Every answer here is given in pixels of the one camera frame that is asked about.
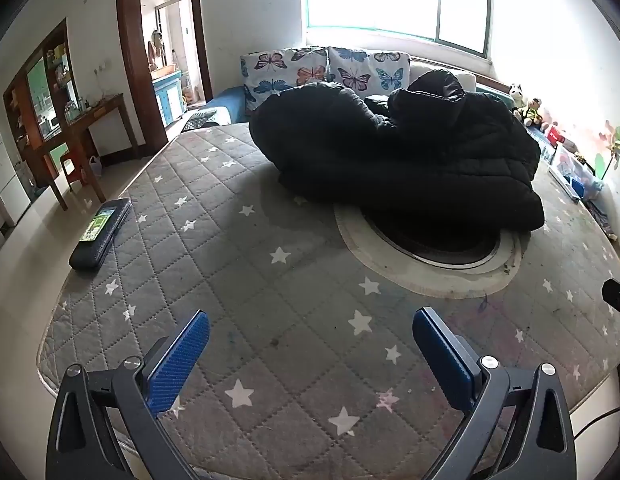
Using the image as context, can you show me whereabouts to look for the blue sofa bench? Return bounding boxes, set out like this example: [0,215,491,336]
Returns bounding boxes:
[205,82,521,128]

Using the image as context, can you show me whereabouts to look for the black cable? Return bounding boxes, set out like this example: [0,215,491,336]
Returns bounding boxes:
[572,407,620,438]

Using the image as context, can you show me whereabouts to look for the butterfly print pillow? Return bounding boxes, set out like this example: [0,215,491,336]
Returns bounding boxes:
[240,46,331,111]
[327,46,411,96]

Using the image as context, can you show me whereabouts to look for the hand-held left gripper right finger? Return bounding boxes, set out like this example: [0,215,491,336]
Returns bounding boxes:
[412,306,577,480]

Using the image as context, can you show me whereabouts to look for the yellow vested plush toy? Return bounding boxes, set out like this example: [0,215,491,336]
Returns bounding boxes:
[520,96,546,128]

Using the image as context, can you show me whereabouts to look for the wooden desk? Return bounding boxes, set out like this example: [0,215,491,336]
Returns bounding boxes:
[40,92,140,211]

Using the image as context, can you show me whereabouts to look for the colourful paper pinwheel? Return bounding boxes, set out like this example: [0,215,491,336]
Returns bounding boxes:
[592,120,620,181]

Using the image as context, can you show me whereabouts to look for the wooden display cabinet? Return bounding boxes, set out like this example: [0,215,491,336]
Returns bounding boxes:
[2,17,83,196]

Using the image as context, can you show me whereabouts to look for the checked knit blanket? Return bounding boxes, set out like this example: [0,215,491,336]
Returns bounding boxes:
[182,110,225,133]

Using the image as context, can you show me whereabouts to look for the brown wooden door frame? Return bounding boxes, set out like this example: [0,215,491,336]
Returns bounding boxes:
[114,0,214,146]

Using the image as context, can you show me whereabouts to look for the clear plastic storage box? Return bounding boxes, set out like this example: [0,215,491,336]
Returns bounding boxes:
[547,145,606,201]

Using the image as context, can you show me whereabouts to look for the red stool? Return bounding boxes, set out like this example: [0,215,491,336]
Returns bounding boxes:
[60,152,88,192]

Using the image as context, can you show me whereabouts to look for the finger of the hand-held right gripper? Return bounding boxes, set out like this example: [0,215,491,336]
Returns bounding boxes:
[601,277,620,318]

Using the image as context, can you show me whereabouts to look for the black device with green screen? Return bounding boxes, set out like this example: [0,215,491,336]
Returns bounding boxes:
[68,198,133,272]

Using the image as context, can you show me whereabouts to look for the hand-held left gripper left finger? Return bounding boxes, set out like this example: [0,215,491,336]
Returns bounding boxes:
[46,309,211,480]

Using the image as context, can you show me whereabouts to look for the white refrigerator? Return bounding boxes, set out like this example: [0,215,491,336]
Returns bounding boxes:
[0,130,33,226]

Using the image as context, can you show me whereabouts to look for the blue patterned cushion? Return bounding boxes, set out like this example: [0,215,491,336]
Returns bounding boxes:
[527,125,553,161]

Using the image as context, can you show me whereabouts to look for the blue cabinet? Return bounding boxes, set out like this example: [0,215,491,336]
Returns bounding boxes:
[150,70,185,128]

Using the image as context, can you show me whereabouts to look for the white pillow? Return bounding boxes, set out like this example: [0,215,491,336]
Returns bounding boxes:
[409,57,478,93]

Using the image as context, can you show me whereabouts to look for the black puffer jacket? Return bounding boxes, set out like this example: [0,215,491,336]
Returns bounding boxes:
[249,69,546,233]

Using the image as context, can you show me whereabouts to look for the round black induction cooktop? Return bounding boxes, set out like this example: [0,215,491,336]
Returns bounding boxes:
[362,207,501,270]

